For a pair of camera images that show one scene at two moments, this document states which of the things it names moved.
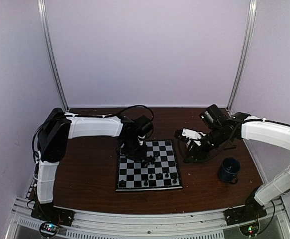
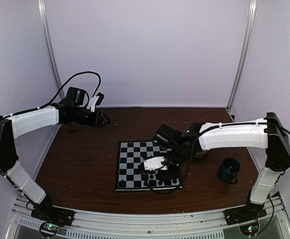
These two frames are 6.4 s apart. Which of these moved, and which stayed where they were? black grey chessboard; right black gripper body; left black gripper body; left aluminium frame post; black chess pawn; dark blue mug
Moved: right black gripper body; left black gripper body
Stayed: left aluminium frame post; black chess pawn; black grey chessboard; dark blue mug
